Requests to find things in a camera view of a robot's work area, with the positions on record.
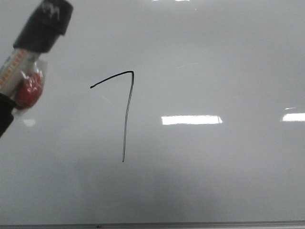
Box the white whiteboard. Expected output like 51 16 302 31
0 0 305 229

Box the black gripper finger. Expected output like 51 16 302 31
13 0 73 53

